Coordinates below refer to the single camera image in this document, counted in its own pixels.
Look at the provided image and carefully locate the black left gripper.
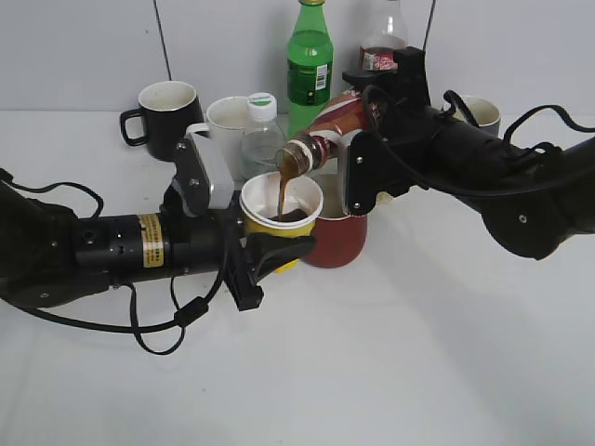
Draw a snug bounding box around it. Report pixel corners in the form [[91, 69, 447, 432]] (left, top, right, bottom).
[[72, 189, 316, 310]]

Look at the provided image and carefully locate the clear water bottle green label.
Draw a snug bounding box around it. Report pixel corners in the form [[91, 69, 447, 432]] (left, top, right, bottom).
[[240, 92, 285, 179]]

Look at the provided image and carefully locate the dark grey ceramic mug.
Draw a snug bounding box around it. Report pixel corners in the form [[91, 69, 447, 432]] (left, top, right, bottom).
[[460, 95, 501, 138]]

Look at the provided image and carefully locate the black ceramic mug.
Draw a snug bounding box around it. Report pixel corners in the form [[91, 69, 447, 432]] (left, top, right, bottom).
[[119, 81, 204, 162]]

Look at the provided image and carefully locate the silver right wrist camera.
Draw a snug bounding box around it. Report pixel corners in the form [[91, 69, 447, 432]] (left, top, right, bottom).
[[339, 131, 385, 216]]

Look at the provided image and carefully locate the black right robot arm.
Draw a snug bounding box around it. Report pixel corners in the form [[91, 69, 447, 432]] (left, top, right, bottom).
[[342, 47, 594, 260]]

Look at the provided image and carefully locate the red ceramic mug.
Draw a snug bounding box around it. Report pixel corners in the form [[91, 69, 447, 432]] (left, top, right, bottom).
[[301, 173, 369, 269]]

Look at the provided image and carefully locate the cola bottle red label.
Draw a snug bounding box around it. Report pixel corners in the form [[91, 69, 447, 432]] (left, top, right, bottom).
[[359, 0, 408, 72]]

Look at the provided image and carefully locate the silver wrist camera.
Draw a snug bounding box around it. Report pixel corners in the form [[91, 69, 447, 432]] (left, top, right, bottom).
[[339, 131, 385, 216], [171, 133, 234, 217]]

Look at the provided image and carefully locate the white ceramic mug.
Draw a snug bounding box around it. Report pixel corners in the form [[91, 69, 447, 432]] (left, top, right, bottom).
[[186, 96, 248, 184]]

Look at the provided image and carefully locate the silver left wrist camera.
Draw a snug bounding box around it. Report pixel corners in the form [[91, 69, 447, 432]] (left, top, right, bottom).
[[171, 133, 234, 217]]

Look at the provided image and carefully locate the green soda bottle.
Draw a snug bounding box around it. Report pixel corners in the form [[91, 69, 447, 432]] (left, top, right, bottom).
[[286, 1, 334, 137]]

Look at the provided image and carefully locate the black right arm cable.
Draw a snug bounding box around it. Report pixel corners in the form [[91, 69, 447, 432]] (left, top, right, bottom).
[[360, 83, 595, 199]]

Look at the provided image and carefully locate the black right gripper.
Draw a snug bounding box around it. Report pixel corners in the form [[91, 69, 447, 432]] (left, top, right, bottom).
[[342, 46, 502, 198]]

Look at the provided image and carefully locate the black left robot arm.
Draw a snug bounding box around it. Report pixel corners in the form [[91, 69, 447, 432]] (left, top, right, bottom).
[[1, 185, 315, 310]]

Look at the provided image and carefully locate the yellow paper cup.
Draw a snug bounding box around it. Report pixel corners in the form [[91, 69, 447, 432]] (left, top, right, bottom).
[[239, 171, 324, 274]]

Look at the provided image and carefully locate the brown coffee bottle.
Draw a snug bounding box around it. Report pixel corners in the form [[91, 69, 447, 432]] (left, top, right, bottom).
[[275, 88, 389, 180]]

